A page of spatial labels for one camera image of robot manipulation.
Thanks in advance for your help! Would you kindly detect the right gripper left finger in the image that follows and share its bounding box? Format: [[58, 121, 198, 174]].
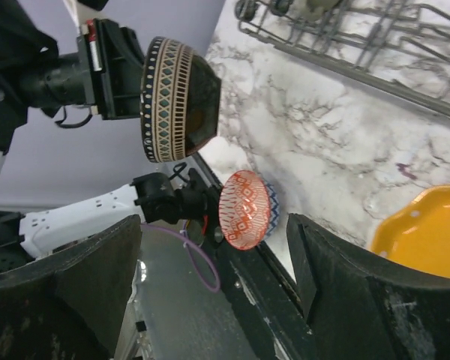
[[0, 215, 142, 359]]

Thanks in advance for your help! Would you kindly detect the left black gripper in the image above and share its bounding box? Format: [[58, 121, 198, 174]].
[[18, 19, 145, 120]]

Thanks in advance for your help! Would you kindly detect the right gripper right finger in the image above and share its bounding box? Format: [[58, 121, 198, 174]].
[[286, 214, 450, 359]]

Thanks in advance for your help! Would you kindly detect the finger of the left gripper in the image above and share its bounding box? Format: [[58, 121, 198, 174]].
[[187, 55, 221, 156]]

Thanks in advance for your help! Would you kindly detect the dark brown cream bowl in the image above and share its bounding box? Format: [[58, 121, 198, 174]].
[[140, 37, 200, 163]]

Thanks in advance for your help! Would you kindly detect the orange polka dot plate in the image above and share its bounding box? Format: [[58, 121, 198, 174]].
[[369, 184, 450, 278]]

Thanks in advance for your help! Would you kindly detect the red patterned bowl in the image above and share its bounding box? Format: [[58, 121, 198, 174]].
[[218, 169, 281, 251]]

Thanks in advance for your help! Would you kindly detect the grey wire dish rack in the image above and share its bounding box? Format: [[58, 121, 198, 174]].
[[233, 1, 450, 118]]

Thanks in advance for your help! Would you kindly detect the small grey cup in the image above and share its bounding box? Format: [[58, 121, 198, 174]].
[[298, 0, 341, 22]]

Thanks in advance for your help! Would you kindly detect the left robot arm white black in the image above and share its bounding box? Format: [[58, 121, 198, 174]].
[[0, 1, 221, 259]]

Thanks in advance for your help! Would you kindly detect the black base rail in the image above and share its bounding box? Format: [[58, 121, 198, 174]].
[[193, 153, 320, 360]]

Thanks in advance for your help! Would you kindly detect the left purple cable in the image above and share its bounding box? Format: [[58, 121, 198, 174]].
[[140, 223, 221, 293]]

